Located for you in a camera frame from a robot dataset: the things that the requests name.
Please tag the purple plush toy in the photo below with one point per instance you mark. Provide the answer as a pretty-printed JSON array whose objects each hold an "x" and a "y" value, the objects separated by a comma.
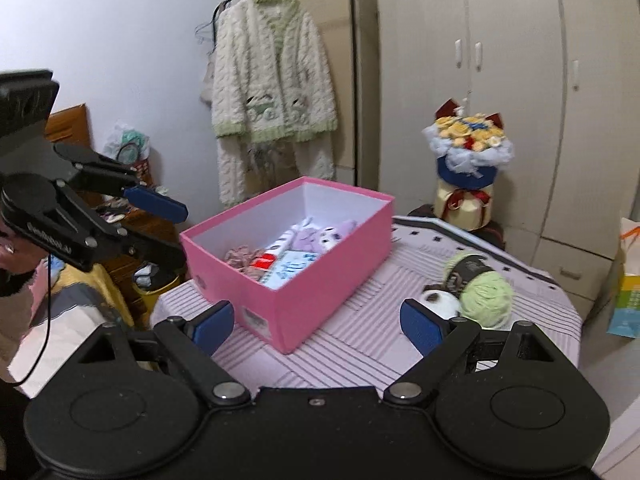
[{"x": 310, "y": 240}]

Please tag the pink cardboard box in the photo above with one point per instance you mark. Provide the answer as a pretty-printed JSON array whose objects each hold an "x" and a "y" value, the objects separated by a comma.
[{"x": 300, "y": 305}]

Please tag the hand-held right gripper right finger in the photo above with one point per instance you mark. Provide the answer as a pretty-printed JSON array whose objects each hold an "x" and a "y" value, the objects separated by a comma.
[{"x": 422, "y": 327}]

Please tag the cream fleece pants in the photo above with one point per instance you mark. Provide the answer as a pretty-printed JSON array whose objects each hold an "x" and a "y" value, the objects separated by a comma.
[{"x": 275, "y": 170}]

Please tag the white blue printed tissue pack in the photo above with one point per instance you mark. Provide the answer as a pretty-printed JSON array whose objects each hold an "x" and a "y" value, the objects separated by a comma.
[{"x": 292, "y": 270}]

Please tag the person's left forearm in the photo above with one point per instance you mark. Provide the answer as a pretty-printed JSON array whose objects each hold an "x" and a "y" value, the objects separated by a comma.
[{"x": 12, "y": 320}]

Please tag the colourful paper gift bag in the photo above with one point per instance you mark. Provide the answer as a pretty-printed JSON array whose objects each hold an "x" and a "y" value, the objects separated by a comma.
[{"x": 627, "y": 300}]

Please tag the cream green knit cardigan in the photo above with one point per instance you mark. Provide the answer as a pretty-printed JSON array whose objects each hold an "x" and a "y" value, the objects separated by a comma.
[{"x": 270, "y": 60}]

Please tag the colourful bed quilt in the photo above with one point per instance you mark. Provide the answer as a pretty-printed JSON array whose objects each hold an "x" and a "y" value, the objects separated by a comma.
[{"x": 90, "y": 305}]

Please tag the wooden cabinet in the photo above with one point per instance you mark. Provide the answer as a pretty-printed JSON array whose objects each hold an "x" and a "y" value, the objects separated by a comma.
[{"x": 142, "y": 224}]

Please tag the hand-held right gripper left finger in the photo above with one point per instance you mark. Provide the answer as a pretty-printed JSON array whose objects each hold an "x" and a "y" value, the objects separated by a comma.
[{"x": 215, "y": 327}]

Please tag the small panda plush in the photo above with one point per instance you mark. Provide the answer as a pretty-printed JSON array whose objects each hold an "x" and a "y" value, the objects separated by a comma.
[{"x": 442, "y": 305}]

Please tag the wooden headboard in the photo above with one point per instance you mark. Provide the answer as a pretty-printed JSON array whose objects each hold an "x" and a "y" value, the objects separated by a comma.
[{"x": 70, "y": 125}]

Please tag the beige wardrobe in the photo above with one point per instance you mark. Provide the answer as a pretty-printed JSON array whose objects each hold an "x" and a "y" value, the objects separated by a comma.
[{"x": 525, "y": 35}]

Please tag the white green plastic bag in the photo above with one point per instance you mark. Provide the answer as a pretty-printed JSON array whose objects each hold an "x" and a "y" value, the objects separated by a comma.
[{"x": 125, "y": 135}]

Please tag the yellow flower bouquet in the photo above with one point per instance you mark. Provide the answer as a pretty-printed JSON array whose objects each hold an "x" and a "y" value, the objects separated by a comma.
[{"x": 467, "y": 160}]

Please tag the person's left hand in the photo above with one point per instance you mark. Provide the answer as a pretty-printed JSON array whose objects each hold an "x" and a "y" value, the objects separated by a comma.
[{"x": 9, "y": 255}]

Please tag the yellow bin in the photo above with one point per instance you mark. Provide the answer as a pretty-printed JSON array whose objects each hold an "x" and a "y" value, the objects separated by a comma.
[{"x": 155, "y": 295}]

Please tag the green yarn ball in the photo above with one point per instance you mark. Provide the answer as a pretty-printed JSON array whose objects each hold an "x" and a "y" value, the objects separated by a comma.
[{"x": 485, "y": 295}]

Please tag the striped lilac tablecloth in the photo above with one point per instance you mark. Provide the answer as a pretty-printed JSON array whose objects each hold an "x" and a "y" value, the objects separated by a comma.
[{"x": 360, "y": 340}]

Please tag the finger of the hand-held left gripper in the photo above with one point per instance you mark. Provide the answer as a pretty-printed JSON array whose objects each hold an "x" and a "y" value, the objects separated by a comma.
[
  {"x": 160, "y": 257},
  {"x": 157, "y": 205}
]

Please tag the black clothes rack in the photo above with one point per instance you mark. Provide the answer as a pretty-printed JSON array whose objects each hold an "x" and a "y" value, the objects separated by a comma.
[{"x": 355, "y": 110}]

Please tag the striped white cloth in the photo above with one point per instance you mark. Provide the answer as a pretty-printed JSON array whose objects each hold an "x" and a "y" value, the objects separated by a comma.
[{"x": 287, "y": 237}]

